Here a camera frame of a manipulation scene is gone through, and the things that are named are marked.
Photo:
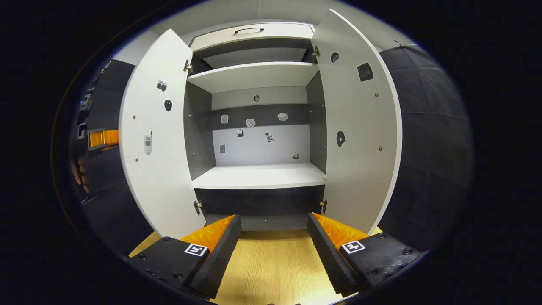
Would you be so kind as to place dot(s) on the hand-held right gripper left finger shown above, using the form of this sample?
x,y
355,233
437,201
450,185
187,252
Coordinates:
x,y
220,258

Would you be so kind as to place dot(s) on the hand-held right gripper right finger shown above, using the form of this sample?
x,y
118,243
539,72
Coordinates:
x,y
328,254

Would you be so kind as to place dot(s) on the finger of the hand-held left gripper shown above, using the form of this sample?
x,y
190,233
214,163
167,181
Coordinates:
x,y
103,138

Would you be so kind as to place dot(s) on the white shoe cabinet door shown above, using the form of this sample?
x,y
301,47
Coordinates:
x,y
156,178
360,178

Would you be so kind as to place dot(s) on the white double-door shoe cabinet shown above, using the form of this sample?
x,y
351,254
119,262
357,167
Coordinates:
x,y
258,144

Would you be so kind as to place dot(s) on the metal door hinge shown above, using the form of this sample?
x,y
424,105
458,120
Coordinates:
x,y
315,51
323,205
197,206
187,66

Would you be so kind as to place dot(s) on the white cabinet shelf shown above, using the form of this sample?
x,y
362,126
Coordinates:
x,y
258,176
254,76

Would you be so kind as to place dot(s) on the white cabinet flap panel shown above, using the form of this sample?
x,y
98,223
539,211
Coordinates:
x,y
288,31

